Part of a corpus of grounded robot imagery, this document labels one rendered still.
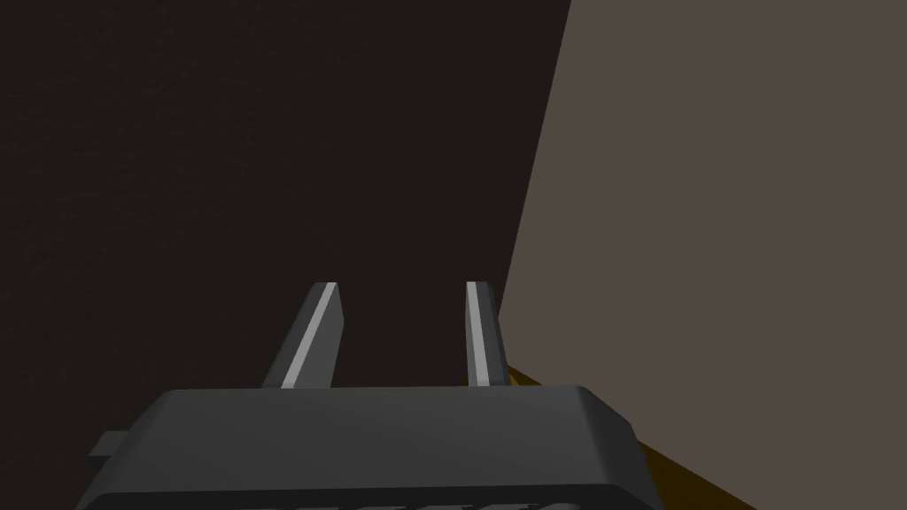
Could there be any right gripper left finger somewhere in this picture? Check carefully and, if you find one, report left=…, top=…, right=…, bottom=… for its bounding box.
left=261, top=281, right=345, bottom=390

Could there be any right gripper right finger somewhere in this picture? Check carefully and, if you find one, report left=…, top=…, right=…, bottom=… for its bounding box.
left=464, top=280, right=511, bottom=389

